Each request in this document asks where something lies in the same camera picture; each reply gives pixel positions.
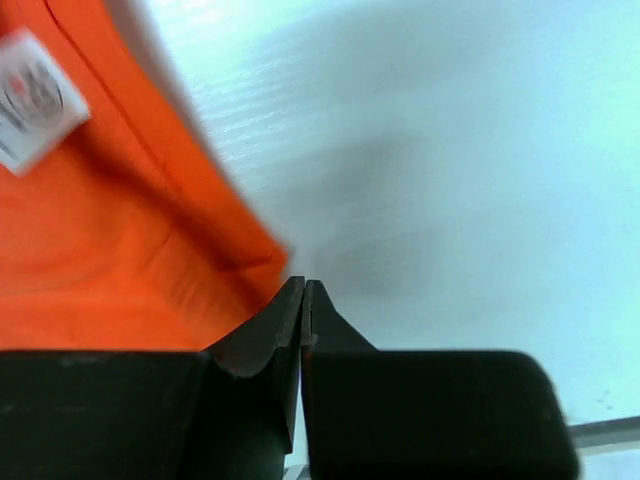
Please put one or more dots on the orange t shirt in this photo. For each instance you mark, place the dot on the orange t shirt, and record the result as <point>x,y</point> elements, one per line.
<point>119,233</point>

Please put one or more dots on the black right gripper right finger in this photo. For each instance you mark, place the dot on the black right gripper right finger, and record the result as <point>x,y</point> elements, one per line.
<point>425,414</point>

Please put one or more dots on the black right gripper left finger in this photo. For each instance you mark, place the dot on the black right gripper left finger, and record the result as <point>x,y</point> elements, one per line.
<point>226,412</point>

